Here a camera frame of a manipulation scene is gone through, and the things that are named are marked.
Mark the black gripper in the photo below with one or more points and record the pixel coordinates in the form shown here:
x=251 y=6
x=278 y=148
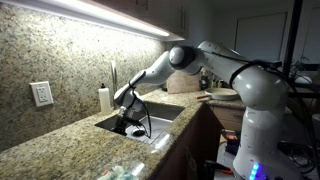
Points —
x=122 y=120

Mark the steel gooseneck faucet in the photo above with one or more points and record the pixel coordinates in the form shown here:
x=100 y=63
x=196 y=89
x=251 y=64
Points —
x=114 y=78

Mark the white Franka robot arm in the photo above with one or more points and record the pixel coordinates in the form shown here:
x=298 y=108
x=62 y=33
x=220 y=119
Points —
x=260 y=93

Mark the stainless steel sink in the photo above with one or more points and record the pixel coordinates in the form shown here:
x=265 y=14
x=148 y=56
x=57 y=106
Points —
x=160 y=123

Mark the white soap dispenser bottle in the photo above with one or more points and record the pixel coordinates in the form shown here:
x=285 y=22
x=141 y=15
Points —
x=105 y=101

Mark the blue white cloth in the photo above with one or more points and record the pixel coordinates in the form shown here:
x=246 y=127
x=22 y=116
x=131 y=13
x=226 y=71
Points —
x=118 y=174

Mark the small orange object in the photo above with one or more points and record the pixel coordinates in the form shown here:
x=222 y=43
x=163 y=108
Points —
x=106 y=173

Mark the dark wooden base cabinet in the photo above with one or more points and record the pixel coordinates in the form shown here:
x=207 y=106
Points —
x=196 y=143

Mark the wooden cutting board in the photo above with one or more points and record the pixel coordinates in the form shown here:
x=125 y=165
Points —
x=183 y=83

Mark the dark glass jar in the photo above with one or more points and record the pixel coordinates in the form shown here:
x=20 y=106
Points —
x=204 y=81

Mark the white frying pan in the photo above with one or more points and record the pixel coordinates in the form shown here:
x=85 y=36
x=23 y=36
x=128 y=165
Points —
x=221 y=94

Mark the stack of dark boxes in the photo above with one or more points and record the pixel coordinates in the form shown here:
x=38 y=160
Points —
x=230 y=141

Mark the under-cabinet light strip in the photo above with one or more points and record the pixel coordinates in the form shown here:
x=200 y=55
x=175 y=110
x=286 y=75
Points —
x=83 y=12

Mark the white wall power outlet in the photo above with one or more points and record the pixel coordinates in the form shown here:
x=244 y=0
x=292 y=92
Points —
x=42 y=94

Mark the dark wooden wall cabinet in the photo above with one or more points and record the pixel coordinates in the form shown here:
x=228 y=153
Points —
x=156 y=11

